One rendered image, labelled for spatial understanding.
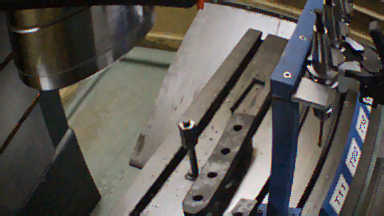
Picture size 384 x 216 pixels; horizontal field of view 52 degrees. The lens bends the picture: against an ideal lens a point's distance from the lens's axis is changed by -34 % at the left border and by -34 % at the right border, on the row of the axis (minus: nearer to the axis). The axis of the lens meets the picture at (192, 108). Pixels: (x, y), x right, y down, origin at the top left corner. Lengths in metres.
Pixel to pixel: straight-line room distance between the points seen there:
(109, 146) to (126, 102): 0.20
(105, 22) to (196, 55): 1.19
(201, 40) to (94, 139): 0.43
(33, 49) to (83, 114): 1.38
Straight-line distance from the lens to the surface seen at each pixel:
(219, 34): 1.57
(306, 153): 1.05
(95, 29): 0.37
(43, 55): 0.38
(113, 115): 1.71
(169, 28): 1.82
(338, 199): 0.91
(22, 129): 1.03
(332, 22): 0.79
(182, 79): 1.53
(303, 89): 0.70
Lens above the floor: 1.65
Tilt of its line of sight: 40 degrees down
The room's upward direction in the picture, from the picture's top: 9 degrees counter-clockwise
